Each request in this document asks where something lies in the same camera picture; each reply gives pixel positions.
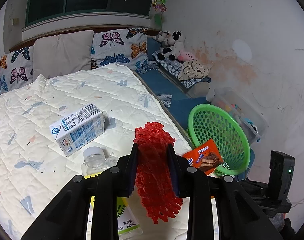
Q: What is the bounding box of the lime juice bottle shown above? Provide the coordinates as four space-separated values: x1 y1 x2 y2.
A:
82 143 139 239

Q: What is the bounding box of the orange snack wrapper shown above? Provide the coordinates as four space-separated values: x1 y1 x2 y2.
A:
183 139 223 175

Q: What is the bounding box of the white blue milk carton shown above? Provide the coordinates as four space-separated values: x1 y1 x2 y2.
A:
49 103 105 157

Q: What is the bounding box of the red foam fruit net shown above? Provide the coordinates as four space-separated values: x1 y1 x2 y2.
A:
134 122 183 224

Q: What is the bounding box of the right grey gloved hand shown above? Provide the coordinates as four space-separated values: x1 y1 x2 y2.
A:
269 213 285 231

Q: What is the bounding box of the clear plastic storage box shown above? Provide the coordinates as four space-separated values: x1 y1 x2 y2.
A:
212 87 268 145

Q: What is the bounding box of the green plastic basket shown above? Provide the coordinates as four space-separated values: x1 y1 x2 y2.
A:
188 104 250 176

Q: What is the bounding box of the spotted cream cloth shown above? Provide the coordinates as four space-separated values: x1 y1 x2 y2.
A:
177 60 212 81

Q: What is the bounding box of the left butterfly pillow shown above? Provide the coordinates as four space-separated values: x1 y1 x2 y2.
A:
0 46 34 94

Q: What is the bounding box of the butterfly pillow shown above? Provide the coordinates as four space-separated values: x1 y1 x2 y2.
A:
91 27 148 74
0 46 34 94

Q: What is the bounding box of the grey pillow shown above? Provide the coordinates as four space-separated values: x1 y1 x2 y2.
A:
32 30 94 79

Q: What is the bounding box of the blue patterned folded blanket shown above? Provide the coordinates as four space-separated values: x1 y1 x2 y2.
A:
152 51 211 90

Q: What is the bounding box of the pink plush toy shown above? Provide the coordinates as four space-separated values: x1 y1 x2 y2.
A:
177 50 196 62

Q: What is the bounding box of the right butterfly pillow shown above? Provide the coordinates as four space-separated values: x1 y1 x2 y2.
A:
91 27 148 74

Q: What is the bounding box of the cow plush toy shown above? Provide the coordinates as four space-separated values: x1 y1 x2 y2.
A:
153 30 185 61

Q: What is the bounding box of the paper flower decoration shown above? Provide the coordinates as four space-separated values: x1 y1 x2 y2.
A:
151 0 167 30

